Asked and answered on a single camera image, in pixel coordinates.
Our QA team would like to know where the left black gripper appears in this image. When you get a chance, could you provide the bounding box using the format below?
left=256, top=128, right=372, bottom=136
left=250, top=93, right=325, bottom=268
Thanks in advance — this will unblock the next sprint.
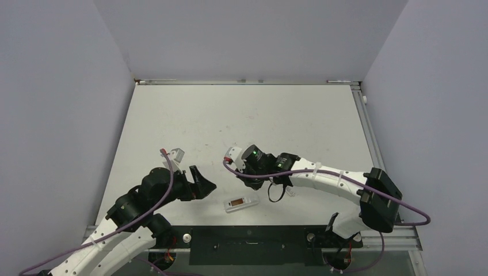
left=152, top=165, right=216, bottom=209

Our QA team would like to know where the white remote control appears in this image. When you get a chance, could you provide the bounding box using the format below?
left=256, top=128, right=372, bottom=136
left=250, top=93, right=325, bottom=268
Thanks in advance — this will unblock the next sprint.
left=223, top=195, right=260, bottom=213

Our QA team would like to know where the white battery cover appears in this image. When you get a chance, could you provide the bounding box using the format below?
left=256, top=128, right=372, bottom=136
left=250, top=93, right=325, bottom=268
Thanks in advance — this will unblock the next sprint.
left=285, top=186, right=296, bottom=197

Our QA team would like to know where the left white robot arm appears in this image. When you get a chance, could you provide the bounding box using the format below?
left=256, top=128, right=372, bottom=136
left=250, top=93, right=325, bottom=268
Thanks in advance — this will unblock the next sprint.
left=39, top=166, right=217, bottom=275

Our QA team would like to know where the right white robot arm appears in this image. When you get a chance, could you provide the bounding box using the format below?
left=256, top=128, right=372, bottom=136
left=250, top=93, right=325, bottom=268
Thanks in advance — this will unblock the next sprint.
left=227, top=145, right=402, bottom=246

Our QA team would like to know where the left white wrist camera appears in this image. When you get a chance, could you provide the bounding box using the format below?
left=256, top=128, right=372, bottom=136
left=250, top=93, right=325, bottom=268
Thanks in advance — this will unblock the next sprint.
left=159, top=148, right=185, bottom=172

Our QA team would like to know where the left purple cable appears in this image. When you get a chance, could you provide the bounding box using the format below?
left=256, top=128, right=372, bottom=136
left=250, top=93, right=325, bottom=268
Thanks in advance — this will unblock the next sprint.
left=19, top=150, right=176, bottom=276

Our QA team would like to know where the purple cable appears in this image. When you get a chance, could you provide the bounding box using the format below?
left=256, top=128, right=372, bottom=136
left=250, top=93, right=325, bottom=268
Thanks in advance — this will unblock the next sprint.
left=19, top=150, right=176, bottom=276
left=223, top=160, right=432, bottom=227

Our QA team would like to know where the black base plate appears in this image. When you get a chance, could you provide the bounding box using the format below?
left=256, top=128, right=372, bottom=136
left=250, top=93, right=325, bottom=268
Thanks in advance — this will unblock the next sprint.
left=148, top=225, right=363, bottom=266

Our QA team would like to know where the aluminium back rail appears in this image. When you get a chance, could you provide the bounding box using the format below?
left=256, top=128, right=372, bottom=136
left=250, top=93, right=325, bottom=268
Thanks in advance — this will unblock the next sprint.
left=135, top=79, right=360, bottom=86

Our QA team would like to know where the aluminium rail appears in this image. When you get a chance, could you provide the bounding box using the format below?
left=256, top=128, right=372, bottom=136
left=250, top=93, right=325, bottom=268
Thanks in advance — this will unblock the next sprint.
left=350, top=82, right=422, bottom=251
left=135, top=79, right=360, bottom=86

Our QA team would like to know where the aluminium right rail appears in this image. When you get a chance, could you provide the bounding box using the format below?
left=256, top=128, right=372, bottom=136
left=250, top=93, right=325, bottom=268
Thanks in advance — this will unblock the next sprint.
left=350, top=82, right=422, bottom=251

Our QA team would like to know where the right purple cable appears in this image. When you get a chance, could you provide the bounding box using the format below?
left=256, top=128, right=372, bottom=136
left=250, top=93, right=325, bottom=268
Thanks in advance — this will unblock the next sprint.
left=223, top=160, right=432, bottom=227

